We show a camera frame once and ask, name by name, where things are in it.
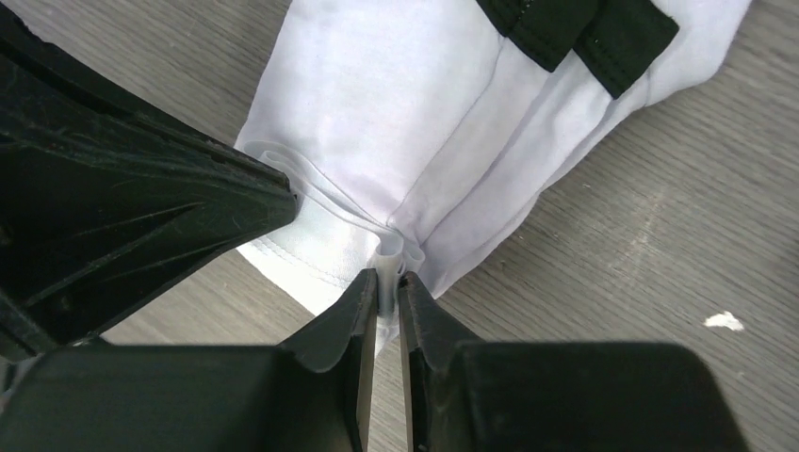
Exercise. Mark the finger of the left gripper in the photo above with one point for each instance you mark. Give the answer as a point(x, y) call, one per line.
point(107, 201)

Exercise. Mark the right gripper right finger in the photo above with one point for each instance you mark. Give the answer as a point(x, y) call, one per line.
point(463, 393)

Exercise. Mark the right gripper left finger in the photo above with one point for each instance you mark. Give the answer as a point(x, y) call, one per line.
point(309, 393)

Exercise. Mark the white black-trimmed underwear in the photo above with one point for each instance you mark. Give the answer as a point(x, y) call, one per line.
point(418, 135)

